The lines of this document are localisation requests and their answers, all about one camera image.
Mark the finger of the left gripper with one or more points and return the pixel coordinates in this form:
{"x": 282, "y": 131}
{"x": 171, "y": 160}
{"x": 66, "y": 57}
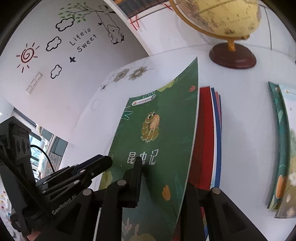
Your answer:
{"x": 93, "y": 167}

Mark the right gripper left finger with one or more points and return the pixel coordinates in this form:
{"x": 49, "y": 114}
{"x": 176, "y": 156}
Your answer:
{"x": 97, "y": 215}

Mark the teal green book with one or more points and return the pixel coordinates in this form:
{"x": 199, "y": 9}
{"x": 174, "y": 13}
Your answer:
{"x": 282, "y": 159}

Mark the yellow globe on wooden base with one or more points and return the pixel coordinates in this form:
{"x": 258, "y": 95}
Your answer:
{"x": 232, "y": 20}

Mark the dark red thin book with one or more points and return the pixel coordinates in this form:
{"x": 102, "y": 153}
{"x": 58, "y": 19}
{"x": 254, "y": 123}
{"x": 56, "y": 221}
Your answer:
{"x": 203, "y": 155}

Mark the blue fairy tale book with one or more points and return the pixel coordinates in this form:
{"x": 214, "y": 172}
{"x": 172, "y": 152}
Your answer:
{"x": 216, "y": 172}

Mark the green leafy book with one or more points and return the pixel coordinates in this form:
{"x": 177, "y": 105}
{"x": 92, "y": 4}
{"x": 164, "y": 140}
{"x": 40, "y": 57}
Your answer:
{"x": 159, "y": 127}

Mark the person's left hand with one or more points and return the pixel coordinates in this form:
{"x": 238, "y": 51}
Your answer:
{"x": 34, "y": 234}

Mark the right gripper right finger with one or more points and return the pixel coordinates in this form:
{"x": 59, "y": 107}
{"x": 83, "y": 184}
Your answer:
{"x": 225, "y": 221}

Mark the white bookshelf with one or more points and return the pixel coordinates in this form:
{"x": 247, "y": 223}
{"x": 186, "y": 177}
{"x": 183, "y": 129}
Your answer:
{"x": 164, "y": 28}

